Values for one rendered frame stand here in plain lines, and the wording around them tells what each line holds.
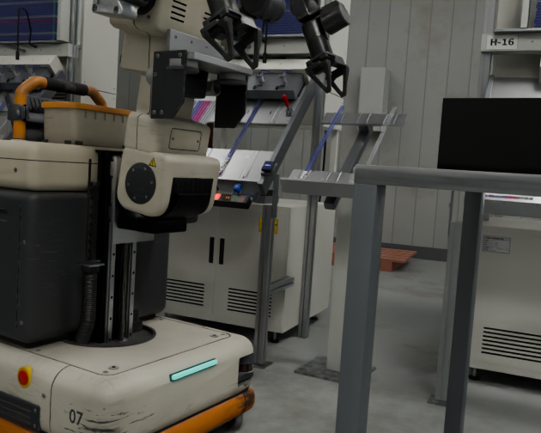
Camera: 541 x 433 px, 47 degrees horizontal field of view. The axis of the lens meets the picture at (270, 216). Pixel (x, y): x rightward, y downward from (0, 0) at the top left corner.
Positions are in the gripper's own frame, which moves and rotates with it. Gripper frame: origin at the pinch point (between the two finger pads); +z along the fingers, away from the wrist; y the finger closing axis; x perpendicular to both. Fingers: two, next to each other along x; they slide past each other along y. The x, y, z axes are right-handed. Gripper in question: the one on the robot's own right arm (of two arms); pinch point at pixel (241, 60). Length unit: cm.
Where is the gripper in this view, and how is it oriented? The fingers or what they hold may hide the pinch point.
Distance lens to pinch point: 130.4
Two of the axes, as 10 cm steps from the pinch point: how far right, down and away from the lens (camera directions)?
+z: 3.2, 9.3, -1.7
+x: -7.9, 3.6, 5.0
